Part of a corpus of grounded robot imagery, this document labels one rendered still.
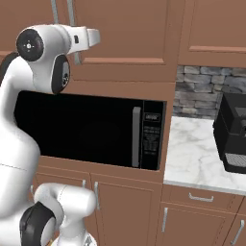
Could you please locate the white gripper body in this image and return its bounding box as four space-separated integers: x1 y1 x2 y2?
86 28 102 48

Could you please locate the brown base cabinet door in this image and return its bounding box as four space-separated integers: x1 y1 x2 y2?
155 203 237 246
90 173 163 246
223 196 246 246
31 172 101 246

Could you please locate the black microwave oven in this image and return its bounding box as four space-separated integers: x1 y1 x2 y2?
13 89 167 172

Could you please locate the black coffee machine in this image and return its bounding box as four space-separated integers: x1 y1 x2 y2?
212 92 246 175

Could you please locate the brown drawer front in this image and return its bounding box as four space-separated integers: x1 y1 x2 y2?
160 184 245 214

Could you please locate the grey wall cabinet handle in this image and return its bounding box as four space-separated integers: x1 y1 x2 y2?
65 0 82 65
50 0 61 25

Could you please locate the brown wall cabinet door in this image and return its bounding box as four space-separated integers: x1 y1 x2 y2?
62 0 187 83
0 0 66 62
178 0 246 69

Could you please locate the grey microwave door handle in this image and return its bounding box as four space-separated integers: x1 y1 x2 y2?
132 106 142 168

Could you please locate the grey drawer handle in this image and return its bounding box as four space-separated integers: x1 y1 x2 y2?
187 191 215 204

